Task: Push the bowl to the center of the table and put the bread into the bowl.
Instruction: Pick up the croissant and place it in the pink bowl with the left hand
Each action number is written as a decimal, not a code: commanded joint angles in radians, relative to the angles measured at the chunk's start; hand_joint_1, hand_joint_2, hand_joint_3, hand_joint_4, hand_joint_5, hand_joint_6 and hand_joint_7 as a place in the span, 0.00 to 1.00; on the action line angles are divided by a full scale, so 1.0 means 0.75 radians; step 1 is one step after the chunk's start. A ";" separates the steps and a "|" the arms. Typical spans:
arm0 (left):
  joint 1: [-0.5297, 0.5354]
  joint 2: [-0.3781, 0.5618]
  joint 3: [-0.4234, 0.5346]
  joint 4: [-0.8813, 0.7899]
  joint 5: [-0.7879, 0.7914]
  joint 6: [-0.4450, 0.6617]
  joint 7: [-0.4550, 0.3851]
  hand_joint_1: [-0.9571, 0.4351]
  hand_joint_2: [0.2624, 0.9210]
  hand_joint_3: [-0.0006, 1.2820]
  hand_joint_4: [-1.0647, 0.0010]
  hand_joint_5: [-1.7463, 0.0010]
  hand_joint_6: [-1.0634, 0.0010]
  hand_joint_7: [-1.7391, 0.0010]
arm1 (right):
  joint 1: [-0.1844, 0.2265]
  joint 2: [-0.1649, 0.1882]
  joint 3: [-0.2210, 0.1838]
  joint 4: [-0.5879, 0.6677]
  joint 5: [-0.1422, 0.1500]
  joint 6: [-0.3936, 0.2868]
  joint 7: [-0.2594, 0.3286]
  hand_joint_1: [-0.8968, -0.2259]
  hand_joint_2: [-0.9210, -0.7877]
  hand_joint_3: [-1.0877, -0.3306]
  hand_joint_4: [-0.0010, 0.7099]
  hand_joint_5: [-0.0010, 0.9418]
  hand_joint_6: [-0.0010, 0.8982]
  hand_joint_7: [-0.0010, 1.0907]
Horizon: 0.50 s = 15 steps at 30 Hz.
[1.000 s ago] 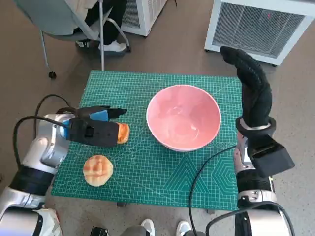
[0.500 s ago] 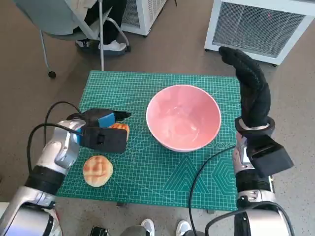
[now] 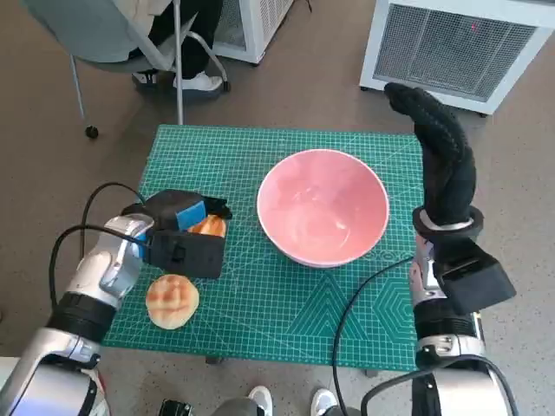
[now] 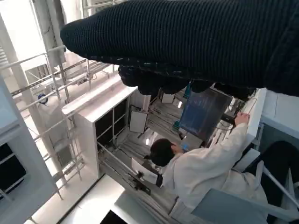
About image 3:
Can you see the left robot hand blue tape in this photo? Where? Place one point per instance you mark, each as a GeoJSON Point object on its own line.
{"type": "Point", "coordinates": [169, 208]}

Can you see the right robot hand black glove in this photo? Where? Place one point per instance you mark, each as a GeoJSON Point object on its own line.
{"type": "Point", "coordinates": [446, 164]}

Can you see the long toy bread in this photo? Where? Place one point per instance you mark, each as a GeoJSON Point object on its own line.
{"type": "Point", "coordinates": [208, 225]}

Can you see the round toy bread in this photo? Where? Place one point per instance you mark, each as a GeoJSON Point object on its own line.
{"type": "Point", "coordinates": [173, 301]}

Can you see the pink bowl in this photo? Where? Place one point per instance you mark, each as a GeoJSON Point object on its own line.
{"type": "Point", "coordinates": [321, 203]}

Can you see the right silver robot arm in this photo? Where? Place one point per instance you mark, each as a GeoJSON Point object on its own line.
{"type": "Point", "coordinates": [438, 316]}

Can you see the large white mesh cabinet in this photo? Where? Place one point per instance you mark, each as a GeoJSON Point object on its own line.
{"type": "Point", "coordinates": [451, 47]}

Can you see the green cutting mat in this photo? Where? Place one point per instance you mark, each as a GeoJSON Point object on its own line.
{"type": "Point", "coordinates": [260, 312]}

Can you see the person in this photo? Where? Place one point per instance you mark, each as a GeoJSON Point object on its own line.
{"type": "Point", "coordinates": [199, 39]}
{"type": "Point", "coordinates": [260, 398]}

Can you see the grey chair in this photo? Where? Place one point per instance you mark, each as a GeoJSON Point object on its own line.
{"type": "Point", "coordinates": [86, 30]}

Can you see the black device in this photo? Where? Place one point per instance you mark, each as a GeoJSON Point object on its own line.
{"type": "Point", "coordinates": [178, 408]}

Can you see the small white mesh cabinet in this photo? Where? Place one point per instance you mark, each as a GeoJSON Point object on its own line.
{"type": "Point", "coordinates": [269, 17]}

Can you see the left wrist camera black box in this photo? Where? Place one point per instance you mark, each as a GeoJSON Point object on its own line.
{"type": "Point", "coordinates": [191, 255]}

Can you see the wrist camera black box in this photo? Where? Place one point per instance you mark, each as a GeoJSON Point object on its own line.
{"type": "Point", "coordinates": [191, 255]}
{"type": "Point", "coordinates": [477, 281]}

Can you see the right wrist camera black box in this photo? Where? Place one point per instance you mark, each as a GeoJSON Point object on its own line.
{"type": "Point", "coordinates": [477, 281]}

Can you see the grey table bracket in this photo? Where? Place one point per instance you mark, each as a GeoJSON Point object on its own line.
{"type": "Point", "coordinates": [212, 360]}

